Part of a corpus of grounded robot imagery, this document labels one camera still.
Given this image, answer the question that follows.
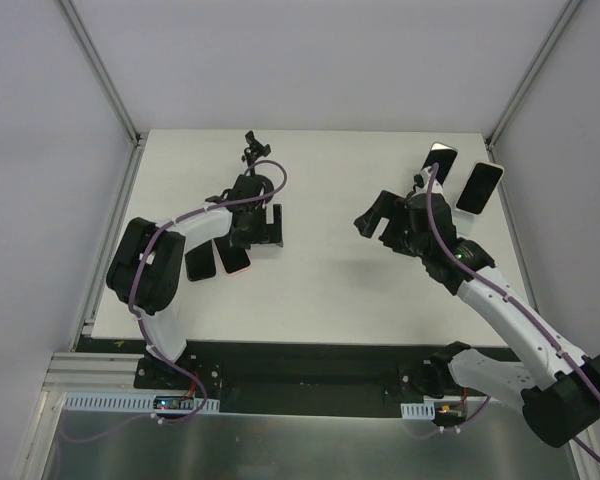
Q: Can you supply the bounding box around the pink-case phone front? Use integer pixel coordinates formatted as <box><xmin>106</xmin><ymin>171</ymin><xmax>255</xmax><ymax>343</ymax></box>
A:
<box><xmin>216</xmin><ymin>244</ymin><xmax>251</xmax><ymax>275</ymax></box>

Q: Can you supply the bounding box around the pink-case phone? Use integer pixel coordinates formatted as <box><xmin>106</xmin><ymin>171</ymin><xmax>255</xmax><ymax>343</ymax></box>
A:
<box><xmin>455</xmin><ymin>162</ymin><xmax>505</xmax><ymax>215</ymax></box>
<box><xmin>216</xmin><ymin>244</ymin><xmax>251</xmax><ymax>275</ymax></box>

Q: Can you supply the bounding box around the black phone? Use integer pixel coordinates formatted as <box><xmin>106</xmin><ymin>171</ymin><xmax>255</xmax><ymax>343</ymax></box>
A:
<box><xmin>184</xmin><ymin>240</ymin><xmax>217</xmax><ymax>282</ymax></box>

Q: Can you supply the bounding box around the black round-base phone stand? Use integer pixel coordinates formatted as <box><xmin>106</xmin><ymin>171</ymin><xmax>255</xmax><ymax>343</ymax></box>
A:
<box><xmin>241</xmin><ymin>130</ymin><xmax>274</xmax><ymax>196</ymax></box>

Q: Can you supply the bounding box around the silver-edged phone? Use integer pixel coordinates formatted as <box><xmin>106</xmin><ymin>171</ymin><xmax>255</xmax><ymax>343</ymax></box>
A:
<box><xmin>422</xmin><ymin>142</ymin><xmax>458</xmax><ymax>185</ymax></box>

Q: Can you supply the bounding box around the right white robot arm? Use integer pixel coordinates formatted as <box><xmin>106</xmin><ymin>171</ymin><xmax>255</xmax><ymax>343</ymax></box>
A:
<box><xmin>354</xmin><ymin>191</ymin><xmax>600</xmax><ymax>447</ymax></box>

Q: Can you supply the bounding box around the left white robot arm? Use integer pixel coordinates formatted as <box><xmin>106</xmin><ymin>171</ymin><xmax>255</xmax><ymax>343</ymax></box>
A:
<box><xmin>106</xmin><ymin>174</ymin><xmax>282</xmax><ymax>389</ymax></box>

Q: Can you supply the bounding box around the white phone stand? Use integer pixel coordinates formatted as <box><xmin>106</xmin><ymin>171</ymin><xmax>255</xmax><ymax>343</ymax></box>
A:
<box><xmin>452</xmin><ymin>208</ymin><xmax>479</xmax><ymax>237</ymax></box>

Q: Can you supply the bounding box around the right pink-case phone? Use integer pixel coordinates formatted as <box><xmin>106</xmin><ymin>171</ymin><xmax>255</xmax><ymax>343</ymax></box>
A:
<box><xmin>455</xmin><ymin>162</ymin><xmax>505</xmax><ymax>215</ymax></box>

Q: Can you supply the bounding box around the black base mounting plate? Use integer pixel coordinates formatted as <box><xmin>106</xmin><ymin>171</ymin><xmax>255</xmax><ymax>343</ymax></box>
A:
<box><xmin>77</xmin><ymin>337</ymin><xmax>444</xmax><ymax>419</ymax></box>

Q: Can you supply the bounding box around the right aluminium table rail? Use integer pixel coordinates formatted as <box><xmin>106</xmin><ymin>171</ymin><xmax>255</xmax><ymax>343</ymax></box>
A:
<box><xmin>498</xmin><ymin>170</ymin><xmax>547</xmax><ymax>314</ymax></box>

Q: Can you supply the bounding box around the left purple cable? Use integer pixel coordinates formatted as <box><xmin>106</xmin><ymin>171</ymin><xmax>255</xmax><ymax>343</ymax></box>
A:
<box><xmin>128</xmin><ymin>160</ymin><xmax>288</xmax><ymax>426</ymax></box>

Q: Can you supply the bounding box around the purple cable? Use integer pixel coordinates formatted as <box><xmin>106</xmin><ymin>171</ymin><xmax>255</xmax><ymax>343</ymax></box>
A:
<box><xmin>128</xmin><ymin>160</ymin><xmax>288</xmax><ymax>426</ymax></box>
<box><xmin>427</xmin><ymin>164</ymin><xmax>600</xmax><ymax>474</ymax></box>

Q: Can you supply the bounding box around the right white cable duct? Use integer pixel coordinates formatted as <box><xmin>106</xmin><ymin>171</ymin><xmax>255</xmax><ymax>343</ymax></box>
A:
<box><xmin>400</xmin><ymin>401</ymin><xmax>436</xmax><ymax>421</ymax></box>

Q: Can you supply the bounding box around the white cable duct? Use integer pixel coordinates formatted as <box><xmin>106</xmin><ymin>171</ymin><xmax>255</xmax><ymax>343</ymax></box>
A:
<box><xmin>64</xmin><ymin>392</ymin><xmax>220</xmax><ymax>416</ymax></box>
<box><xmin>400</xmin><ymin>401</ymin><xmax>436</xmax><ymax>421</ymax></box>

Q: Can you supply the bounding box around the left white cable duct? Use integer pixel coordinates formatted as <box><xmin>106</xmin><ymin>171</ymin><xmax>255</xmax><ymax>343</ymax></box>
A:
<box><xmin>64</xmin><ymin>392</ymin><xmax>220</xmax><ymax>416</ymax></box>

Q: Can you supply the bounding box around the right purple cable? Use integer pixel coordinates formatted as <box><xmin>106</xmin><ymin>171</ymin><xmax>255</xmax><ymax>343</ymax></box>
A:
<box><xmin>427</xmin><ymin>164</ymin><xmax>600</xmax><ymax>474</ymax></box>

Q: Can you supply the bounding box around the right aluminium frame post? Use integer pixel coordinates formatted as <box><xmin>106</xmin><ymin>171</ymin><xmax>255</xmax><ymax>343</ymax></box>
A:
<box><xmin>485</xmin><ymin>0</ymin><xmax>586</xmax><ymax>152</ymax></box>

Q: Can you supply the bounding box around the aluminium frame post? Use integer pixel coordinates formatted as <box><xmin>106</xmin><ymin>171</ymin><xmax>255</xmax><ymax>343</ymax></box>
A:
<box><xmin>54</xmin><ymin>0</ymin><xmax>141</xmax><ymax>145</ymax></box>
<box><xmin>485</xmin><ymin>0</ymin><xmax>586</xmax><ymax>152</ymax></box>

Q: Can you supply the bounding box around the left aluminium frame post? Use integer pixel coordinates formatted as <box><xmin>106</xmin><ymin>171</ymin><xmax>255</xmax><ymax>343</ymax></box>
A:
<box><xmin>54</xmin><ymin>0</ymin><xmax>141</xmax><ymax>145</ymax></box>

